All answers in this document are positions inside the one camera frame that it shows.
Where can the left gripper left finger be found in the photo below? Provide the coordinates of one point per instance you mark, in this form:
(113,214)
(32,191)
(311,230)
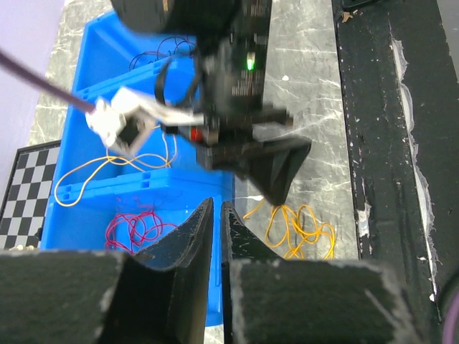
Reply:
(158,295)

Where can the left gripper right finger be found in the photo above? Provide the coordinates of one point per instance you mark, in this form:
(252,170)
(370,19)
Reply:
(268,299)

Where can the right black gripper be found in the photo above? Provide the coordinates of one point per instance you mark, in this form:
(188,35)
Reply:
(270,166)

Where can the blue three-compartment plastic bin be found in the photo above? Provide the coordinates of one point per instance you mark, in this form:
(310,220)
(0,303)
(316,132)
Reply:
(88,193)

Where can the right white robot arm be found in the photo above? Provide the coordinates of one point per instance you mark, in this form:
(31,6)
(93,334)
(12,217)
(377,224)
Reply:
(224,101)

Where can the short white chess piece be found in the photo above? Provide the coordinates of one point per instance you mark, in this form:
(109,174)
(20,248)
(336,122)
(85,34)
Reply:
(23,248)

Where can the black and white chessboard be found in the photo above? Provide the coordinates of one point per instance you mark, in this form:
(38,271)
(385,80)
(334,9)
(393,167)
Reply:
(27,192)

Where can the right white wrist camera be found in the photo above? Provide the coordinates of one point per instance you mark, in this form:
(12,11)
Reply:
(125,123)

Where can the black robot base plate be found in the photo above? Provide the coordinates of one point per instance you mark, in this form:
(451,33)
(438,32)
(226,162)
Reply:
(400,95)

